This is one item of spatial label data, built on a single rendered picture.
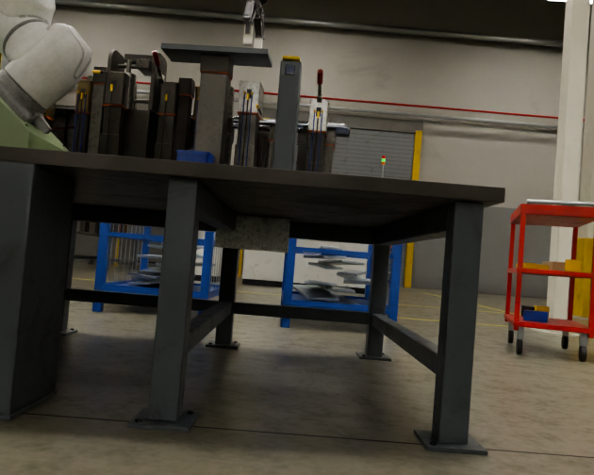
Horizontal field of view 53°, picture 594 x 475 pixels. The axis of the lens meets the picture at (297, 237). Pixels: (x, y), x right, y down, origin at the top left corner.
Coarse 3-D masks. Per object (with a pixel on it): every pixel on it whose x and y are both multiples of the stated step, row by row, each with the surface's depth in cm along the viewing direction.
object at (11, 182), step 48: (0, 192) 154; (48, 192) 165; (0, 240) 154; (48, 240) 168; (0, 288) 153; (48, 288) 170; (0, 336) 153; (48, 336) 173; (0, 384) 152; (48, 384) 176
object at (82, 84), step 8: (80, 80) 223; (80, 88) 223; (88, 88) 223; (80, 96) 222; (88, 96) 222; (80, 104) 222; (88, 104) 222; (80, 112) 222; (88, 112) 222; (80, 120) 223; (88, 120) 223; (80, 128) 223; (88, 128) 224; (80, 136) 223; (88, 136) 225; (80, 144) 221; (80, 152) 221
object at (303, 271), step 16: (384, 160) 1056; (304, 240) 1023; (320, 240) 1024; (256, 256) 1020; (272, 256) 1021; (256, 272) 1019; (272, 272) 1020; (304, 272) 1021; (320, 272) 1022; (336, 272) 1024; (352, 288) 1025
